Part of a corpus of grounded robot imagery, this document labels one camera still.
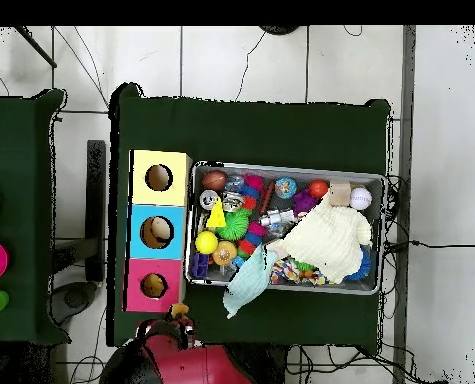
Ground yellow cheese wedge toy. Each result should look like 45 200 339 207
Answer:
205 197 228 229

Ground globe print ball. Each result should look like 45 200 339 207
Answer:
274 176 298 200

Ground black floor cable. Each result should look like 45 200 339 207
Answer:
382 238 475 252

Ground black tripod leg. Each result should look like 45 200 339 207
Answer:
14 25 58 68

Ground dark green side tablecloth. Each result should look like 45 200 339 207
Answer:
0 88 71 346

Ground crushed silver can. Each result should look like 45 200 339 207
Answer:
221 188 247 213

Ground black round base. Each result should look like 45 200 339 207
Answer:
258 25 301 36

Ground silver mesh bin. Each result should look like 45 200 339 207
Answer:
184 160 387 296

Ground white baseball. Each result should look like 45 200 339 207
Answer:
349 186 373 212

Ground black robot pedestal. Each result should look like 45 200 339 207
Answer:
192 341 290 384

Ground green spiky ball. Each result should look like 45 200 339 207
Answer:
215 208 251 241

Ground toy hamburger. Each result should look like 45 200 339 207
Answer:
211 240 239 267

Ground yellow ball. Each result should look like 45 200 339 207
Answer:
195 230 220 256

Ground black upright panel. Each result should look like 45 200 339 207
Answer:
85 139 107 283

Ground cream waffle cloth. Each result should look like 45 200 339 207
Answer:
266 195 374 284

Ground yellow plush toy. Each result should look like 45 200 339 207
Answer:
142 274 167 297

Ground brown toy football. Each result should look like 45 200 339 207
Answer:
201 170 228 192

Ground wooden box with three holes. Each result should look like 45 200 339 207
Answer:
122 149 193 314

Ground light blue waffle cloth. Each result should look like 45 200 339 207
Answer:
221 244 279 320

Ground brown plush bear toy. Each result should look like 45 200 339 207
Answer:
170 302 191 320

